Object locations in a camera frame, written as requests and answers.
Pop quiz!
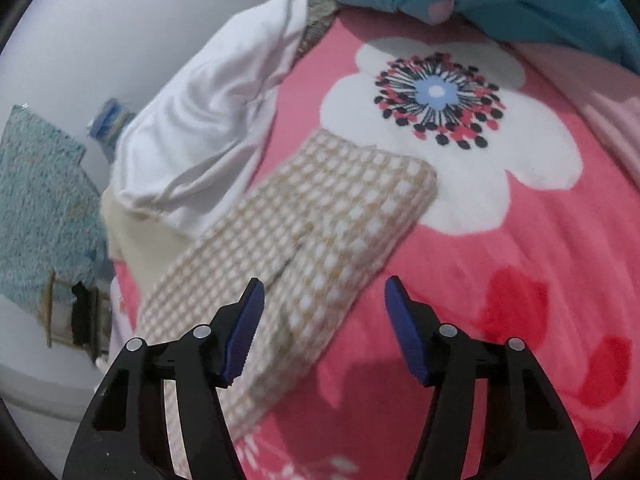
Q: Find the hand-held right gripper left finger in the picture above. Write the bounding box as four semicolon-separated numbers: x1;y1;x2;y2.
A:
62;277;266;480

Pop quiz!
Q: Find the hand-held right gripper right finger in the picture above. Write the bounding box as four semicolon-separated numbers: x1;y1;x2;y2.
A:
384;275;593;480

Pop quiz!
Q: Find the beige checked garment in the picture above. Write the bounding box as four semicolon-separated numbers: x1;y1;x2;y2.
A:
135;129;439;480

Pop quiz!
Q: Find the pink floral blanket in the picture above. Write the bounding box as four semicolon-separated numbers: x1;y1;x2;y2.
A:
112;10;640;480

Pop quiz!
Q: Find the cream cloth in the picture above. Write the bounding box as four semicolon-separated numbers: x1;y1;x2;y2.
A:
100;192;201;291

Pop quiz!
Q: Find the black cloth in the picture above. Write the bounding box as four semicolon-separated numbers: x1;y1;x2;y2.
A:
71;282;101;346

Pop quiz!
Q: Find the wooden chair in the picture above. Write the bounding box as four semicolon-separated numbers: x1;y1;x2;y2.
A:
42;275;116;361

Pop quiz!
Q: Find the white garment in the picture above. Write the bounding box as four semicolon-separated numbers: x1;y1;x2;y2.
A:
111;0;313;238

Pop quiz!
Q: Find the teal floral curtain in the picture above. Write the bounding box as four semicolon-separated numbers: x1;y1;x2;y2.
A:
0;105;108;311

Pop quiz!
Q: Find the blue labelled water jug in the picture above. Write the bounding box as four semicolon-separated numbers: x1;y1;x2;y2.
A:
87;99;136;163

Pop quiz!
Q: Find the pale pink printed bed sheet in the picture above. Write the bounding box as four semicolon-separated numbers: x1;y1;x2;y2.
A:
510;40;640;181

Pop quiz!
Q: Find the grey patterned cloth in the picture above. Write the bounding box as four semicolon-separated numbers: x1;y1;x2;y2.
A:
295;0;343;61

